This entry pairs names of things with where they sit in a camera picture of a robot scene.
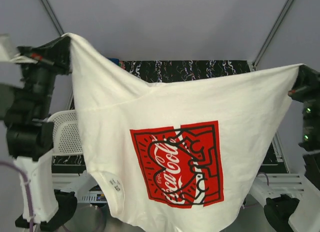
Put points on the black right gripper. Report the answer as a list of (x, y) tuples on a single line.
[(307, 86)]

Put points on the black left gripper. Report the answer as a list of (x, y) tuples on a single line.
[(50, 55)]

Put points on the white Coca-Cola print t-shirt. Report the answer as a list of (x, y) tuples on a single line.
[(175, 157)]

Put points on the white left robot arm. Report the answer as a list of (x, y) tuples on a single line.
[(29, 136)]

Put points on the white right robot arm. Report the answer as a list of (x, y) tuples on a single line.
[(296, 207)]

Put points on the folded blue t-shirt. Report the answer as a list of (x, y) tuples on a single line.
[(115, 60)]

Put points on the white perforated plastic basket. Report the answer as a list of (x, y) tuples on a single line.
[(65, 136)]

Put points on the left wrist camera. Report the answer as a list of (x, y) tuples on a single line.
[(10, 53)]

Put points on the left aluminium frame post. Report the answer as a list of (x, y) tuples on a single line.
[(52, 16)]

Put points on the aluminium frame post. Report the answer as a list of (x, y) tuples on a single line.
[(52, 16), (278, 22)]

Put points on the right aluminium frame post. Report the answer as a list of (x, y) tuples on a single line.
[(278, 22)]

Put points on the white slotted cable duct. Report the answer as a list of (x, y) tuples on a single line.
[(93, 197)]

